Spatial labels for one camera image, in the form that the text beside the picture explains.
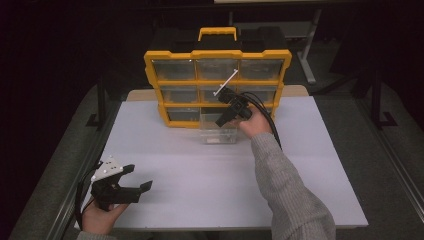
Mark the person's right hand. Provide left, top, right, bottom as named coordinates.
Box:
left=233, top=106, right=274, bottom=139

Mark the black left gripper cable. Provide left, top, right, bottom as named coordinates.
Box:
left=74, top=161, right=103, bottom=231

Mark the grid of clear organizer drawers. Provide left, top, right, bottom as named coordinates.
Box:
left=151, top=59, right=285, bottom=123

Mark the yellow black organizer cabinet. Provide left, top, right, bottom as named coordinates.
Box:
left=143, top=26, right=293, bottom=130

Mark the aluminium frame rail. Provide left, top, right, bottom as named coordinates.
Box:
left=46, top=99, right=123, bottom=240
left=356, top=98, right=424, bottom=214

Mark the grey metal table frame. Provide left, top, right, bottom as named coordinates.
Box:
left=229, top=8, right=323, bottom=84

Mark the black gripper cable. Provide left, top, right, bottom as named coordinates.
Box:
left=74, top=161, right=103, bottom=231
left=239, top=91, right=284, bottom=150

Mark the person's left hand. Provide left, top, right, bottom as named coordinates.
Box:
left=81, top=199, right=129, bottom=234

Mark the black metal stand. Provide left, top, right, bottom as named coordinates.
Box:
left=85, top=76, right=108, bottom=131
left=371, top=69, right=398, bottom=131

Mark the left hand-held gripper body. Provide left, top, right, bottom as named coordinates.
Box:
left=90, top=155, right=141, bottom=212

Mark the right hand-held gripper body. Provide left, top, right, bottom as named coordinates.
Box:
left=213, top=68, right=253, bottom=120

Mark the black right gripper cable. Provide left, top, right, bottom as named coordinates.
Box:
left=239, top=91, right=284, bottom=150

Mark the clear plastic drawer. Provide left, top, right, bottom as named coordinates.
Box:
left=199, top=111, right=238, bottom=145

